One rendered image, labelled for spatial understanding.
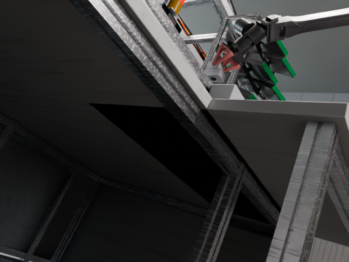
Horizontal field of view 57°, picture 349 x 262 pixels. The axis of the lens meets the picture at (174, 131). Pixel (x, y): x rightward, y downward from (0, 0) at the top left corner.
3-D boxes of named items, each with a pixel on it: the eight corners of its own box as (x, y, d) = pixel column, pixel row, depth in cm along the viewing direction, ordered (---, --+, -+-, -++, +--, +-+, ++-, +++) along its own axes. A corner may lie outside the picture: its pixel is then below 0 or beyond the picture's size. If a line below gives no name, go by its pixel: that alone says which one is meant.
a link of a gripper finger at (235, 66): (207, 60, 115) (227, 42, 114) (215, 71, 121) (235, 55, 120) (217, 69, 111) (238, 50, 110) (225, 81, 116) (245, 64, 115)
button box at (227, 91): (255, 145, 92) (262, 127, 95) (228, 103, 78) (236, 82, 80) (233, 142, 97) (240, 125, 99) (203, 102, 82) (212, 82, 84)
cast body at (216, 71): (223, 82, 113) (228, 66, 115) (218, 74, 110) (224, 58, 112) (202, 82, 118) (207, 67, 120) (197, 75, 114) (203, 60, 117)
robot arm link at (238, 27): (281, 16, 111) (279, 39, 117) (261, 6, 119) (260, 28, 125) (251, 26, 108) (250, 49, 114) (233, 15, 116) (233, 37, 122)
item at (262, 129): (384, 257, 113) (386, 249, 114) (345, 117, 52) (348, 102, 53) (216, 208, 158) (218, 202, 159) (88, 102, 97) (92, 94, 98)
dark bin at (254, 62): (274, 86, 140) (286, 72, 140) (260, 66, 132) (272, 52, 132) (236, 71, 162) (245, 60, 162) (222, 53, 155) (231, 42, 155)
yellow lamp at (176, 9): (178, 17, 113) (184, 8, 115) (172, 7, 110) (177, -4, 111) (168, 19, 116) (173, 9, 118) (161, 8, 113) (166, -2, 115)
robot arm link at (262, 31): (264, 25, 109) (269, 37, 113) (253, 18, 114) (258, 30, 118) (248, 39, 109) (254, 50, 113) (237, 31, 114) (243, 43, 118)
